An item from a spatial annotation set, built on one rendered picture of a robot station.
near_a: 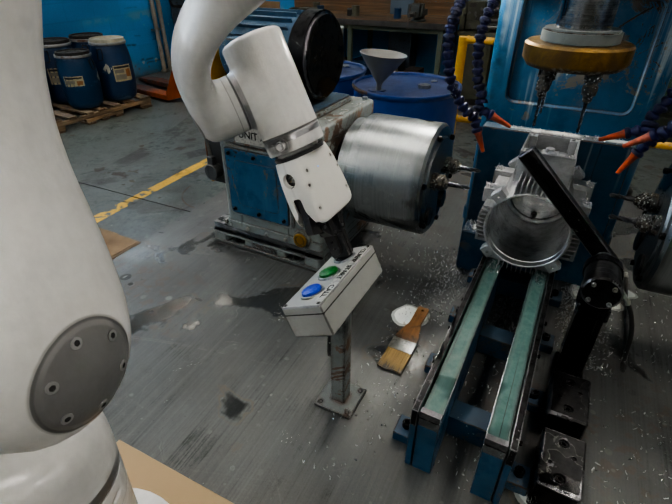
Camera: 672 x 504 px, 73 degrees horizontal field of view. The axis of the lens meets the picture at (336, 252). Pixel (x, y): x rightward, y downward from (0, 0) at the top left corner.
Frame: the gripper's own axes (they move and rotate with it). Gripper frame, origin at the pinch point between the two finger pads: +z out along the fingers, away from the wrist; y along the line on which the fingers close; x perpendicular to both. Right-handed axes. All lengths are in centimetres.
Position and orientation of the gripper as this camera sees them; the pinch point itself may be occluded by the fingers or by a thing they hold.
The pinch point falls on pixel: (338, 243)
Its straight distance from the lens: 70.8
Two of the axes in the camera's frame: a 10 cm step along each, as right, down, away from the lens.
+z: 3.8, 8.7, 3.3
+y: 4.6, -4.8, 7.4
